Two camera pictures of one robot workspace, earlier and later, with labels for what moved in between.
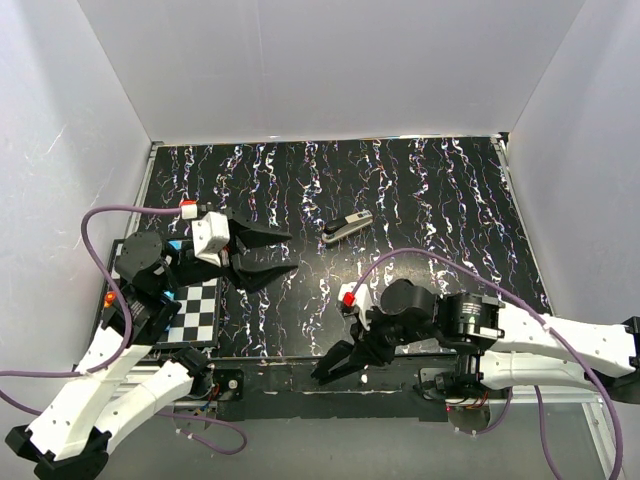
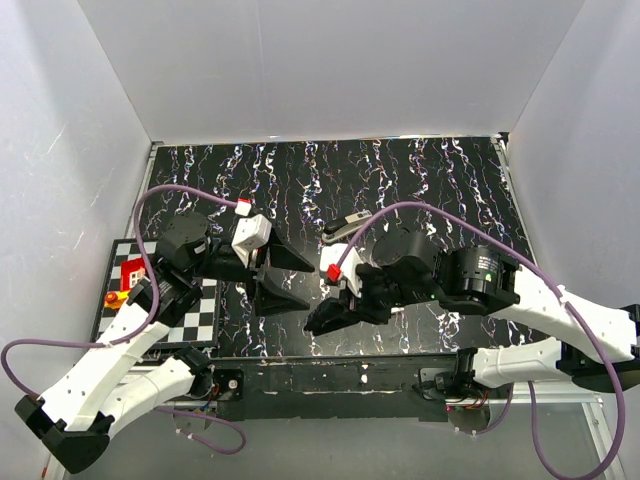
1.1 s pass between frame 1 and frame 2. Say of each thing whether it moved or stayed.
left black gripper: moved
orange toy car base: stayed
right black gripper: moved
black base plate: stayed
